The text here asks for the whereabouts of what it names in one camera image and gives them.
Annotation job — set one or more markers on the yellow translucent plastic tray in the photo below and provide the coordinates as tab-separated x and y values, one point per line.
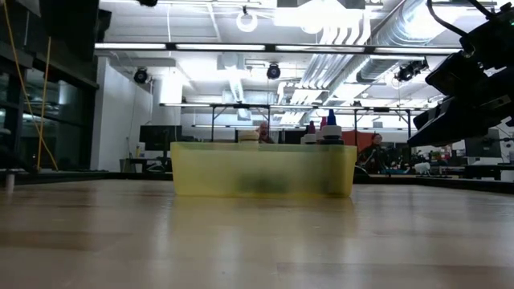
221	172

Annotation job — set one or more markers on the long ceiling light bar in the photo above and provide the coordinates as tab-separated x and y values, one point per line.
201	46

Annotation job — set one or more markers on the small white cylinder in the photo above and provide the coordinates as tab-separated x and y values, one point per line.
10	180

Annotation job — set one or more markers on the orange partition panel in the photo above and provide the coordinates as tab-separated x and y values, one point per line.
353	138

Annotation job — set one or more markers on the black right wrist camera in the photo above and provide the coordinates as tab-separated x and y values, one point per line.
454	72

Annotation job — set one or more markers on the black ceiling spotlight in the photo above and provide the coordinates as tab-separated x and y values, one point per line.
407	71

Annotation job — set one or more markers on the yellow sprinkled toy donut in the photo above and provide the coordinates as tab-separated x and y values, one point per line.
249	136

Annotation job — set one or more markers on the black workstation frame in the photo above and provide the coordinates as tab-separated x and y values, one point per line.
241	106

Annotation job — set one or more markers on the silver ventilation duct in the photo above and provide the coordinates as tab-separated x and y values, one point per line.
417	20

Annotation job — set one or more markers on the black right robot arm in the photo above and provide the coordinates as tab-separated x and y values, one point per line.
498	40

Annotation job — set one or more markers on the black round ceiling camera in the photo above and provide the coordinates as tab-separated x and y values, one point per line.
140	75
274	71

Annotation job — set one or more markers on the black computer monitor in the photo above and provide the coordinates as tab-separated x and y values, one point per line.
160	138

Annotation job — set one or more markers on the grey computer monitor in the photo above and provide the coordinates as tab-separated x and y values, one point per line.
482	142

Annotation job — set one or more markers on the person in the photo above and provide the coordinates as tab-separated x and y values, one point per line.
375	154
263	132

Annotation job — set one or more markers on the large blue bottle blue cap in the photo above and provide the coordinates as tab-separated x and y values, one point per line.
331	132

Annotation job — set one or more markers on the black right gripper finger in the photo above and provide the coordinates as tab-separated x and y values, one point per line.
425	113
458	120

